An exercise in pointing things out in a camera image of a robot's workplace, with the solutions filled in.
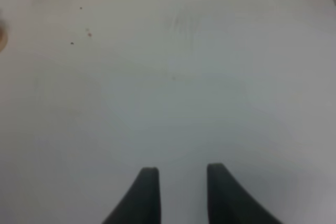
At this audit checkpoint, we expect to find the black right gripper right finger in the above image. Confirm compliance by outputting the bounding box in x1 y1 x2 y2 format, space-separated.
207 163 280 223

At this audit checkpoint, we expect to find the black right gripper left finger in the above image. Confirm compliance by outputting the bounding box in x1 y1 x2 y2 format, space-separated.
104 167 161 224

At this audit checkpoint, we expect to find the beige near cup saucer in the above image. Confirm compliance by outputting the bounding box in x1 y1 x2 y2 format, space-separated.
0 20 8 52

